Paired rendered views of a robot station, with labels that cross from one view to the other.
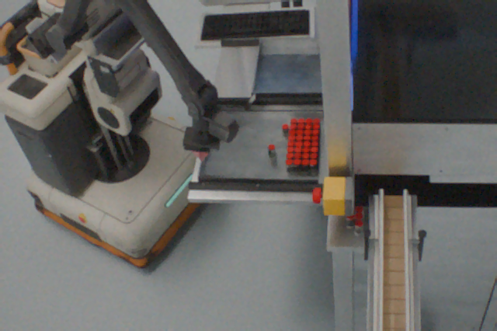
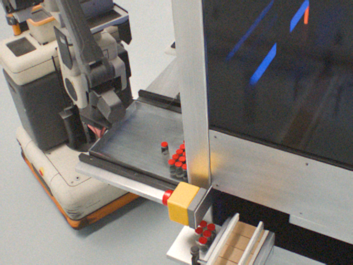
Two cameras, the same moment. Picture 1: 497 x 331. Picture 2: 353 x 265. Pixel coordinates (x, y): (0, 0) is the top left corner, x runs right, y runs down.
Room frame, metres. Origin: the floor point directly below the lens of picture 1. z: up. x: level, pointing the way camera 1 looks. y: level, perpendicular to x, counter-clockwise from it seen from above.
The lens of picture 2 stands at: (0.26, -0.43, 1.93)
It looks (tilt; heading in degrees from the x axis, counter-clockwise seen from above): 41 degrees down; 17
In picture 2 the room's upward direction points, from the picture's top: 6 degrees counter-clockwise
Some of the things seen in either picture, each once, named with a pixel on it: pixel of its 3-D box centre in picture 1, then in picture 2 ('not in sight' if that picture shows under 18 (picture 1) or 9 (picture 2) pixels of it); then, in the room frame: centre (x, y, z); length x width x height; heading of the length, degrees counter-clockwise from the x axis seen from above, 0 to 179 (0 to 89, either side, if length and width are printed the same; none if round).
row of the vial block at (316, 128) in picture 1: (315, 146); not in sight; (1.28, -0.20, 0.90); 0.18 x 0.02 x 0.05; 164
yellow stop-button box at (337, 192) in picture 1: (337, 196); (187, 205); (1.02, -0.20, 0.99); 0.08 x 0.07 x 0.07; 75
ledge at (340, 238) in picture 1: (354, 229); (202, 246); (1.00, -0.24, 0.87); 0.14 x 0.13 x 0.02; 75
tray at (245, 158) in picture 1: (262, 147); (159, 143); (1.33, -0.05, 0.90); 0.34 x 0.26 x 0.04; 74
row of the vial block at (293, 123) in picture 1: (292, 145); (185, 149); (1.30, -0.13, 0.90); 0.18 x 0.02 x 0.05; 164
